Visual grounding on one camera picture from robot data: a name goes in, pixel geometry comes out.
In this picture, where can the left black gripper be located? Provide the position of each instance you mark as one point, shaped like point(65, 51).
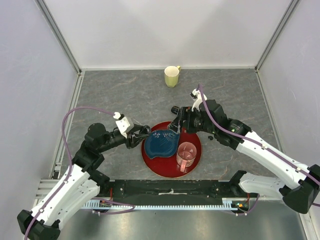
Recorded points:
point(135, 140)

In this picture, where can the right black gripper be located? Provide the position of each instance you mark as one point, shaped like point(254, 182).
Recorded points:
point(185, 113)

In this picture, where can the black earbud case gold rim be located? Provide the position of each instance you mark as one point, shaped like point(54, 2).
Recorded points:
point(175, 110)

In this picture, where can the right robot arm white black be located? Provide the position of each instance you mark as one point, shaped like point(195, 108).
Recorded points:
point(295, 183)

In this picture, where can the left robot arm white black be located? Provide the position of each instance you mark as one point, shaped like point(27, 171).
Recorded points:
point(81, 182)

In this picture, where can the blue leaf-shaped dish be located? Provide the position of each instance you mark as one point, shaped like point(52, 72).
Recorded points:
point(162, 143)

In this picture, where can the pink glass mug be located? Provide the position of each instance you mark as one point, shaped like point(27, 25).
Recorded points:
point(186, 155)

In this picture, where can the round red tray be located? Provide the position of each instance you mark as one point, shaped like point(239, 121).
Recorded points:
point(167, 166)

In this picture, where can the yellow-green ceramic mug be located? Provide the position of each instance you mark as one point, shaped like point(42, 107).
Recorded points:
point(171, 75)

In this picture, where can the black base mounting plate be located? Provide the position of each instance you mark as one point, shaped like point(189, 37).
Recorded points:
point(171, 192)

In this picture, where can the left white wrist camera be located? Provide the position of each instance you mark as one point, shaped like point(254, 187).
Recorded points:
point(123, 123)

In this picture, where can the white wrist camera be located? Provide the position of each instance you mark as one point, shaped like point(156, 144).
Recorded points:
point(123, 123)
point(197, 99)

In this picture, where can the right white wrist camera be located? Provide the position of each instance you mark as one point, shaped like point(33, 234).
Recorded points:
point(197, 99)

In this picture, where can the slotted cable duct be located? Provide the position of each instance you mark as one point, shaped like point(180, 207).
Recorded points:
point(226, 205)

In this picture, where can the left aluminium frame post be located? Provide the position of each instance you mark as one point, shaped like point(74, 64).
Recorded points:
point(58, 34)

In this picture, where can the aluminium frame post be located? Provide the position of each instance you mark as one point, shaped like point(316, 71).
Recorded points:
point(277, 33)
point(58, 34)

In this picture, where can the right aluminium frame post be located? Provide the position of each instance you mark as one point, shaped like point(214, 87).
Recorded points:
point(277, 33)

